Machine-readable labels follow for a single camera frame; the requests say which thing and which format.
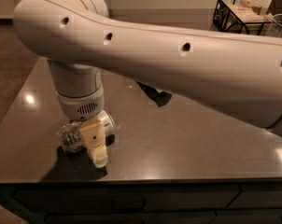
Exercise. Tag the dark drawer handle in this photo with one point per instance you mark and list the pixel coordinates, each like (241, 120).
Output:
(128, 203)

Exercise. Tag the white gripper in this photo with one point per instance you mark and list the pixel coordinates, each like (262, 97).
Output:
(79, 107)

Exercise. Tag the black wire basket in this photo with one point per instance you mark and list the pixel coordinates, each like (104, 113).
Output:
(220, 14)

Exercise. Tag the napkins in basket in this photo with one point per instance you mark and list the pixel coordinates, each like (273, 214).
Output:
(246, 17)

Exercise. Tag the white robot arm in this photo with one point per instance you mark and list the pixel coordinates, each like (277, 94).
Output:
(237, 75)

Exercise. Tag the white green 7up can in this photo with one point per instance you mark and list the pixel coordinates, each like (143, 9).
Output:
(71, 139)

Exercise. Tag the clear glass cup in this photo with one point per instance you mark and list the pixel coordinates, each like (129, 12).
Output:
(275, 28)

